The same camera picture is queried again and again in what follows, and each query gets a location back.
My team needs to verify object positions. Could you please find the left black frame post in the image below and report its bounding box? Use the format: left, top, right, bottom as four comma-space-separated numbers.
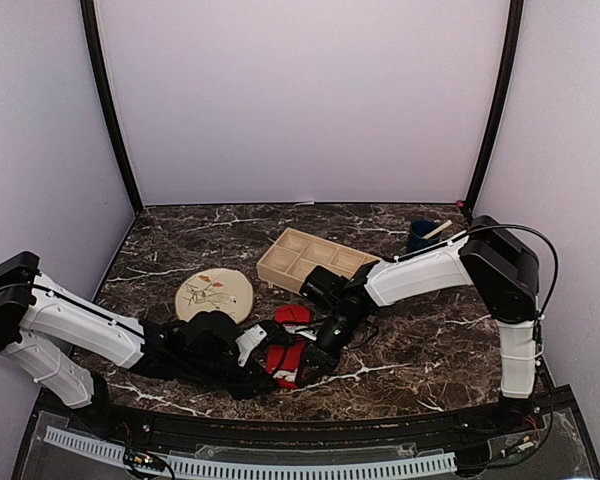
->
80, 0, 144, 216

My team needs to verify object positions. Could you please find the wooden compartment tray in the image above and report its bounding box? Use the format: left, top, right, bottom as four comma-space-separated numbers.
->
257, 228, 379, 294

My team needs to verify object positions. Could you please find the black frame post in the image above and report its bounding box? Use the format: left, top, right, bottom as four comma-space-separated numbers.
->
80, 0, 144, 216
461, 0, 524, 221

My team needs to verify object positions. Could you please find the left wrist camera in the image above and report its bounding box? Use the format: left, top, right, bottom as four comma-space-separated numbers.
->
235, 321, 287, 367

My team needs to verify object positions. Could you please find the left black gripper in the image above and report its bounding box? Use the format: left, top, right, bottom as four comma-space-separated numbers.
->
183, 352, 279, 402

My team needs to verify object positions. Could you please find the wooden stick in mug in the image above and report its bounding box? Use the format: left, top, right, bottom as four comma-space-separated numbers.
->
423, 220, 453, 240

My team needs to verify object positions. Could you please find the black front table rail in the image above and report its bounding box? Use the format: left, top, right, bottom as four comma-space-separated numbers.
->
110, 403, 497, 448

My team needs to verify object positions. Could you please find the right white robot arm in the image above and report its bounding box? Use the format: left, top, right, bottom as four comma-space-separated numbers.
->
295, 215, 560, 434

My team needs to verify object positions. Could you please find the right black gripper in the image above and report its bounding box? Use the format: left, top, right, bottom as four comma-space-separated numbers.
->
295, 309, 364, 386

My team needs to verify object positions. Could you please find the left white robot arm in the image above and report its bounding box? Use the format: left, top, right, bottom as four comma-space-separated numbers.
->
0, 251, 277, 436

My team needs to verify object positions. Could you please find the white slotted cable duct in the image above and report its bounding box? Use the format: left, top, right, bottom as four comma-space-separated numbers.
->
43, 427, 457, 479

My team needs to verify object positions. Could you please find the dark blue enamel mug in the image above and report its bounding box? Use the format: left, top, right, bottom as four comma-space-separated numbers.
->
407, 219, 441, 253

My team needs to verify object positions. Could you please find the right black frame post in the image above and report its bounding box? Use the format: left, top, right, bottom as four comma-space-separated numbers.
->
461, 0, 524, 221

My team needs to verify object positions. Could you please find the round painted wooden plate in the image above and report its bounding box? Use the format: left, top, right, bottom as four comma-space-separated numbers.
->
174, 268, 254, 324

